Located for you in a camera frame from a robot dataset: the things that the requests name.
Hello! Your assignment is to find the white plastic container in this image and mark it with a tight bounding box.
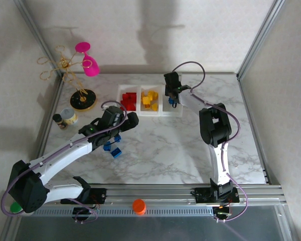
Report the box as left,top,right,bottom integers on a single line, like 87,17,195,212
139,84,165,117
162,84,184,118
116,84,141,116

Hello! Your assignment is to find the small jar grey lid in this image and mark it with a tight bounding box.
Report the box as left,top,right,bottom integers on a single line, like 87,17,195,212
60,107,79,126

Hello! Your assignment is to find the small dark bottle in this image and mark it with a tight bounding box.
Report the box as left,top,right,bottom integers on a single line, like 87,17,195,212
52,113,67,131

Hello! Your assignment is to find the pink wine glass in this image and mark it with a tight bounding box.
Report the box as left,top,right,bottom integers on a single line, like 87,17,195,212
74,42,100,77

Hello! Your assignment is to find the orange cylinder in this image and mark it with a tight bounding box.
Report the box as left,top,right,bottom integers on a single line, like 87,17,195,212
132,199,146,216

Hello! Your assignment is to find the white bottle green cap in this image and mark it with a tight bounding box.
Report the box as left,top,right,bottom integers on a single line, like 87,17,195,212
10,201,23,214

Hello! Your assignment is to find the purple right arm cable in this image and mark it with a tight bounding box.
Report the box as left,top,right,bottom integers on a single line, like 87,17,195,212
172,61,249,223

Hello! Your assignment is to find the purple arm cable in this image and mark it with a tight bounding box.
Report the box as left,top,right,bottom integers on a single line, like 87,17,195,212
0,100,128,224
172,61,249,223

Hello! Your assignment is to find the gold wire glass holder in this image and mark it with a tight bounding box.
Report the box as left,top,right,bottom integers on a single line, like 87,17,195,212
37,45,98,112

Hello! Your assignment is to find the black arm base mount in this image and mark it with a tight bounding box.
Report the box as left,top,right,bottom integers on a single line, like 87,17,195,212
61,187,107,204
190,187,241,204

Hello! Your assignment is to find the aluminium frame rail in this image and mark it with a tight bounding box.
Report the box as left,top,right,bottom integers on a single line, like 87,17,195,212
89,184,284,208

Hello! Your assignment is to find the slotted grey cable duct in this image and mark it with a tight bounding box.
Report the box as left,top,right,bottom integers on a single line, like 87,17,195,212
32,206,215,217

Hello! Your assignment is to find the aluminium frame post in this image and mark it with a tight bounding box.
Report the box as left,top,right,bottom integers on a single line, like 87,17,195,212
14,0,65,77
236,0,287,79

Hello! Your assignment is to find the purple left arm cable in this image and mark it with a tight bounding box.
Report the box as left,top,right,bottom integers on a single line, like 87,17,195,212
0,100,128,224

